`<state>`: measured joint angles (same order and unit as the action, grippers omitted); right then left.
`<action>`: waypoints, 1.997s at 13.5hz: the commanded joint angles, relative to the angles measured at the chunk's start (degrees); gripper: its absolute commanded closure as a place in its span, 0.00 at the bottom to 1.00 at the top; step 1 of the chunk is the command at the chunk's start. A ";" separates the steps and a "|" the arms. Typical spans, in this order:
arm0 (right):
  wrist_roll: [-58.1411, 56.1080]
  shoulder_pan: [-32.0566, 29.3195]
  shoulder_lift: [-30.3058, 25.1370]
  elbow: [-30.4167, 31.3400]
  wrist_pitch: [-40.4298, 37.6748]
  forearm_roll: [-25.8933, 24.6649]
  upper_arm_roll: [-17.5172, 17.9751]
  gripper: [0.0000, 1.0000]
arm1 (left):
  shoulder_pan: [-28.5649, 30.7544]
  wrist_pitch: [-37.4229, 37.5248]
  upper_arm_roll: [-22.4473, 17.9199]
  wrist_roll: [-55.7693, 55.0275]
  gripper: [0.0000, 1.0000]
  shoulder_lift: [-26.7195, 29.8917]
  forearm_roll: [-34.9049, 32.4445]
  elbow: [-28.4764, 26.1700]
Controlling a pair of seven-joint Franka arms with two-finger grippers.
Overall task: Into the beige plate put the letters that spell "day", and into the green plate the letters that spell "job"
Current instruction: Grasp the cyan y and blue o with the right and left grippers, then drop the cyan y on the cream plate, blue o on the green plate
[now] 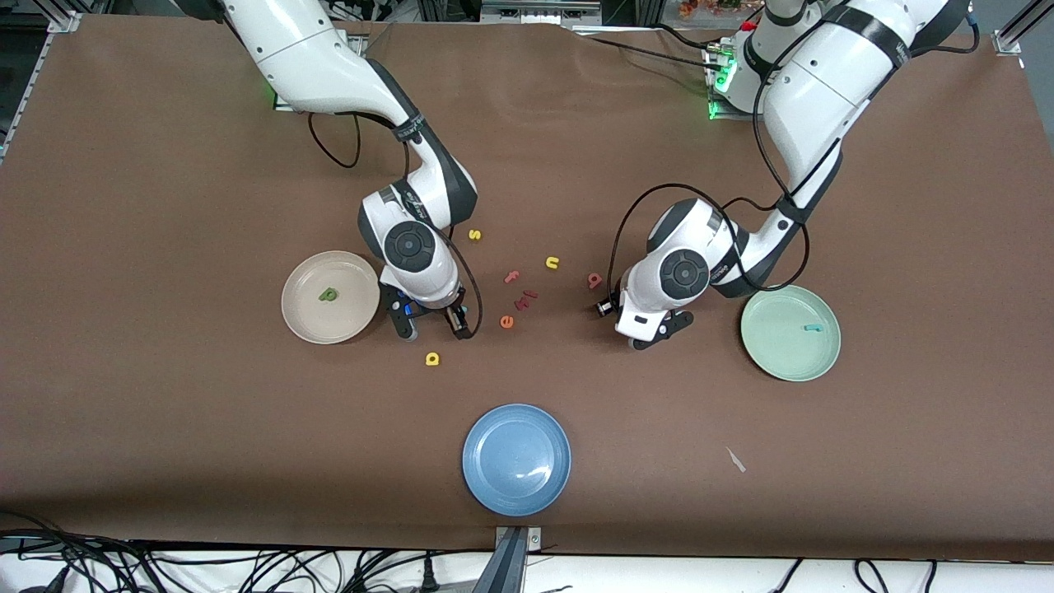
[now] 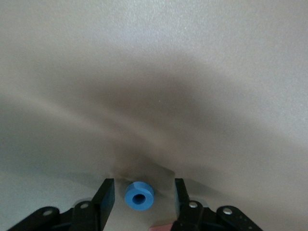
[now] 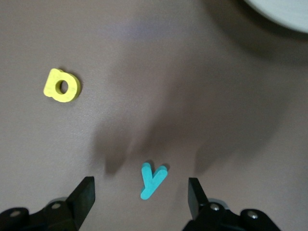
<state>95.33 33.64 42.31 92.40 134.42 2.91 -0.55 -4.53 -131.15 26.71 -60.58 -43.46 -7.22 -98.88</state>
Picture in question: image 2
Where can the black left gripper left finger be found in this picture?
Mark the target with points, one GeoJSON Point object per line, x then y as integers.
{"type": "Point", "coordinates": [86, 216]}

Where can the blue foam letter o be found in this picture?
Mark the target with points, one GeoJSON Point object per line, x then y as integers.
{"type": "Point", "coordinates": [131, 198]}

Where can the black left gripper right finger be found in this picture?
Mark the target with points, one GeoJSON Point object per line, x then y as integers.
{"type": "Point", "coordinates": [192, 219]}

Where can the pink foam letter g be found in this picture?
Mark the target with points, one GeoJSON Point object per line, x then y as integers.
{"type": "Point", "coordinates": [161, 227]}

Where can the brown table cover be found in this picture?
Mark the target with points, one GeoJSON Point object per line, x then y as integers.
{"type": "Point", "coordinates": [154, 60]}

